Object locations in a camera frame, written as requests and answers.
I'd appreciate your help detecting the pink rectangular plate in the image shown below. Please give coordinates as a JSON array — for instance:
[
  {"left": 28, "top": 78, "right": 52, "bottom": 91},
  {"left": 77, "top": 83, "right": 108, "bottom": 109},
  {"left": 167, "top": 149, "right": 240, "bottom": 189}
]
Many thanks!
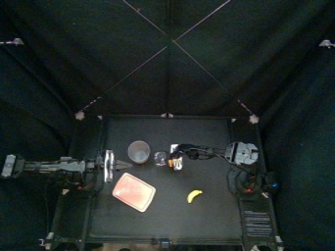
[{"left": 111, "top": 172, "right": 157, "bottom": 214}]

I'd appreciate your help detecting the grey plastic cup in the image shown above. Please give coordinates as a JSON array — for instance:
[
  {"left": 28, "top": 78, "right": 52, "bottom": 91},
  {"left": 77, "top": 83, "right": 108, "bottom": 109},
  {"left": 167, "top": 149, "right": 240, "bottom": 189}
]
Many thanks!
[{"left": 127, "top": 139, "right": 152, "bottom": 165}]

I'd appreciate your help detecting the yellow toy banana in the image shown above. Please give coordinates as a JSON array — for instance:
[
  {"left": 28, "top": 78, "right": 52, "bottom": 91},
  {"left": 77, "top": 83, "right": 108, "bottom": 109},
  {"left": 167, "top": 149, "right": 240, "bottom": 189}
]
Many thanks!
[{"left": 185, "top": 189, "right": 204, "bottom": 204}]

